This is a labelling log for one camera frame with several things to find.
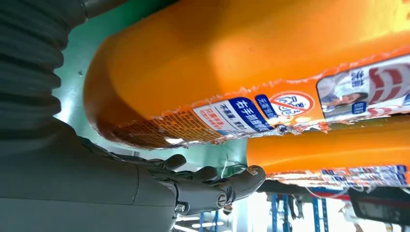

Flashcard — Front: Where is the blue metal rack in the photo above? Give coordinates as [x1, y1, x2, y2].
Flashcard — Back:
[197, 192, 331, 232]

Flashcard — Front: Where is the black tablet on stand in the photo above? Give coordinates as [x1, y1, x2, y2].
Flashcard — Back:
[348, 187, 410, 226]

